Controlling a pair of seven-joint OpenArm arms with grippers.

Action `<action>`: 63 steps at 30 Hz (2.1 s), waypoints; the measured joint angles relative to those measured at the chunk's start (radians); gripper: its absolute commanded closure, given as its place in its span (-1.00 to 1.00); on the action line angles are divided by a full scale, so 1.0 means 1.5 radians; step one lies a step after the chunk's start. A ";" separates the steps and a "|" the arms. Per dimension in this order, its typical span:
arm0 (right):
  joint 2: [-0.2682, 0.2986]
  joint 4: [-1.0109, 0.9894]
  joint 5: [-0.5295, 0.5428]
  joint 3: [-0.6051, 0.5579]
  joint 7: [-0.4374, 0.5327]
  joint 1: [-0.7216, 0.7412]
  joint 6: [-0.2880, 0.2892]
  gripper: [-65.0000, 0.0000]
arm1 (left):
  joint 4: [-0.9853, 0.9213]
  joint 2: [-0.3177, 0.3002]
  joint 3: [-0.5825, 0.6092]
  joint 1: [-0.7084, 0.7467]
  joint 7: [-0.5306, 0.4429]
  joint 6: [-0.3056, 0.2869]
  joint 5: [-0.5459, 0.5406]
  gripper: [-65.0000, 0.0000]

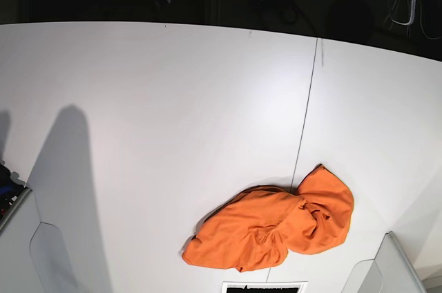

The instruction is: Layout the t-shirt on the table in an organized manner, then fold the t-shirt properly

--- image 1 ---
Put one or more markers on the dark clutter with blue item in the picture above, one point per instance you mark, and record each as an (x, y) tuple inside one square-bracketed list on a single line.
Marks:
[(11, 189)]

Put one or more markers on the grey panel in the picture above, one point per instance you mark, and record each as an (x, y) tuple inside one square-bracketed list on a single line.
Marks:
[(389, 271), (52, 246)]

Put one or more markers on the grey right side panel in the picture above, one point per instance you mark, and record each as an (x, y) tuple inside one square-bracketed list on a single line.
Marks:
[(389, 271)]

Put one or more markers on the black white marker sheet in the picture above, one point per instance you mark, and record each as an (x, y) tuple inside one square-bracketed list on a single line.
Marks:
[(277, 287)]

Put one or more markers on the grey left side panel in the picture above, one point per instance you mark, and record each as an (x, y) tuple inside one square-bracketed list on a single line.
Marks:
[(52, 246)]

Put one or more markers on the orange t-shirt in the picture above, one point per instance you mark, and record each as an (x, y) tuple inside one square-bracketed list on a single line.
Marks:
[(261, 225)]

